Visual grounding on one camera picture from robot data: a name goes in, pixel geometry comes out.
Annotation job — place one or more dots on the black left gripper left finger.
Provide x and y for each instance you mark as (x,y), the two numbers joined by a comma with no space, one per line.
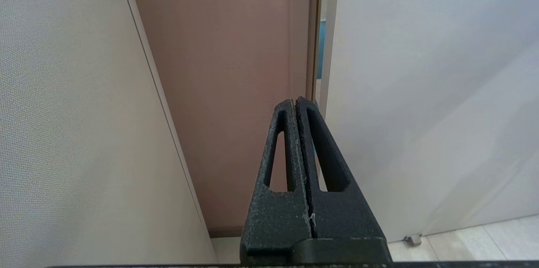
(273,217)

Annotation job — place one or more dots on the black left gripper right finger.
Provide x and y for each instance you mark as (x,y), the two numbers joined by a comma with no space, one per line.
(345,217)

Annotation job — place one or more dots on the grey floor door stop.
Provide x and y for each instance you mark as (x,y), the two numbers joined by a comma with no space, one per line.
(412,240)

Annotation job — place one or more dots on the white room door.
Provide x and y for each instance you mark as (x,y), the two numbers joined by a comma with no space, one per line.
(421,91)

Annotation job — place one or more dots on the dark skirting board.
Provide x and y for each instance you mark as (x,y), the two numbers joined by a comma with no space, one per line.
(225,232)

